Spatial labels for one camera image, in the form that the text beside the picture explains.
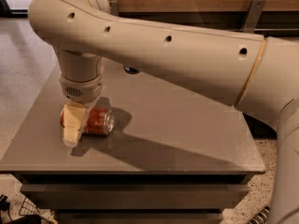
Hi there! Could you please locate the top grey drawer front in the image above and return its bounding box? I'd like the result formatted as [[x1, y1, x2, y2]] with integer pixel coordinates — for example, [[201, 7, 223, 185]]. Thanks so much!
[[21, 184, 248, 210]]

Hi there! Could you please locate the black wire basket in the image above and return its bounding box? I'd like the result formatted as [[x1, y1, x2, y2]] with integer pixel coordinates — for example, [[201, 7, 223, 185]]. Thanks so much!
[[0, 193, 43, 224]]

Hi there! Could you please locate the grey drawer cabinet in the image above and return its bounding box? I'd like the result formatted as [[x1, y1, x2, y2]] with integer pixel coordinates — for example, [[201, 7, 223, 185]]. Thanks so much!
[[1, 63, 264, 221]]

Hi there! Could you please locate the white power strip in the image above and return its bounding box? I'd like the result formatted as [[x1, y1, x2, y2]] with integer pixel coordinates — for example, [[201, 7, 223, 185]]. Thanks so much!
[[247, 206, 270, 224]]

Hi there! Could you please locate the metal bracket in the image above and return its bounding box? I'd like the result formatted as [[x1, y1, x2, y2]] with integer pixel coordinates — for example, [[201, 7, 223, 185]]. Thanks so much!
[[242, 0, 266, 34], [109, 0, 119, 16]]

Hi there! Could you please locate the blue pepsi can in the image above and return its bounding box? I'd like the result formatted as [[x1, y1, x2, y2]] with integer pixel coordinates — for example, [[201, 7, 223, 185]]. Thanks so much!
[[123, 66, 140, 75]]

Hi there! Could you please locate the lower grey drawer front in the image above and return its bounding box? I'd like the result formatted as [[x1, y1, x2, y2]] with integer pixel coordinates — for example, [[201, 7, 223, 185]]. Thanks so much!
[[59, 213, 222, 224]]

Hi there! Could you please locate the red coke can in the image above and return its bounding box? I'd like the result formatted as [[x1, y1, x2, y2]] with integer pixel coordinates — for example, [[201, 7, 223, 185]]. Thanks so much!
[[60, 107, 114, 135]]

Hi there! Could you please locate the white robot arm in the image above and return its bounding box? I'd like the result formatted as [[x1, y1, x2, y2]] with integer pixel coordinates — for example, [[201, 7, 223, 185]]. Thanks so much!
[[28, 0, 299, 224]]

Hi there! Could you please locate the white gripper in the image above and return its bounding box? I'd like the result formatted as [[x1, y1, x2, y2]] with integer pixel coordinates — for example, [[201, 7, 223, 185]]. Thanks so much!
[[59, 75, 102, 147]]

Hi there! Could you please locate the grey drawer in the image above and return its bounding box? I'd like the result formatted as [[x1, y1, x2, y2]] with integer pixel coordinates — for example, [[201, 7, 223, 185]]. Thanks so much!
[[59, 213, 222, 224], [21, 184, 248, 210]]

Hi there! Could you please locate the left metal bracket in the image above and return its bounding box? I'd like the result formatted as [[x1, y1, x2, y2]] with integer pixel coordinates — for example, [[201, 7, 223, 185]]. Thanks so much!
[[109, 0, 119, 16]]

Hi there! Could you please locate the right metal bracket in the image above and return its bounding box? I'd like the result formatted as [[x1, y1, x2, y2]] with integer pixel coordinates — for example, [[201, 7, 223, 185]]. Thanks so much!
[[242, 0, 266, 34]]

